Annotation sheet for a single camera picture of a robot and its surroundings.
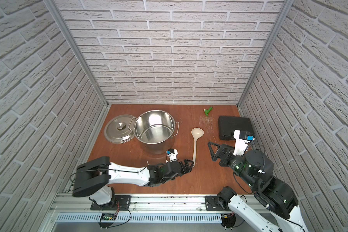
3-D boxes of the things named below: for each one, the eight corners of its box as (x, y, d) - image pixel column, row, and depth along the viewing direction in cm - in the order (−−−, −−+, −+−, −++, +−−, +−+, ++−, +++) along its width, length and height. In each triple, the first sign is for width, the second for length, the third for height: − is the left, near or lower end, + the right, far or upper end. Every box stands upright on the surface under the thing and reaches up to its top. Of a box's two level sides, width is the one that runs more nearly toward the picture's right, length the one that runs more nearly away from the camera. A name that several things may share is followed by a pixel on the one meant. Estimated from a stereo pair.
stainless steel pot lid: (100, 143, 99) (99, 141, 96) (111, 116, 114) (110, 114, 112) (131, 143, 99) (130, 141, 97) (138, 117, 114) (137, 114, 112)
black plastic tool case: (220, 140, 100) (222, 136, 95) (216, 120, 111) (218, 116, 106) (253, 141, 100) (256, 136, 95) (245, 121, 111) (248, 116, 107)
